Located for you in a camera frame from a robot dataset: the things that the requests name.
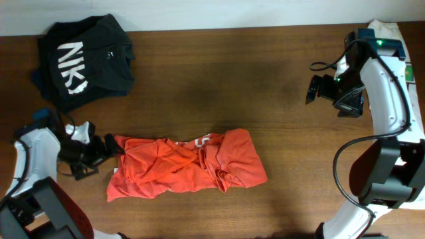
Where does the dark navy folded garment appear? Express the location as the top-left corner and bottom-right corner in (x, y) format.
(31, 68), (68, 113)

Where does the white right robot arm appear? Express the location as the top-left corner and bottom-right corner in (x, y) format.
(306, 28), (424, 238)

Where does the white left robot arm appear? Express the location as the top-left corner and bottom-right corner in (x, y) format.
(1, 127), (126, 239)

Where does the red soccer t-shirt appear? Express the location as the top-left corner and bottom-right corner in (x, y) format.
(106, 129), (268, 202)

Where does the black Nike t-shirt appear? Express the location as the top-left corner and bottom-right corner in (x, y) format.
(37, 14), (135, 112)

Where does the white printed t-shirt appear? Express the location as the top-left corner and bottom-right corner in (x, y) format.
(349, 21), (424, 210)

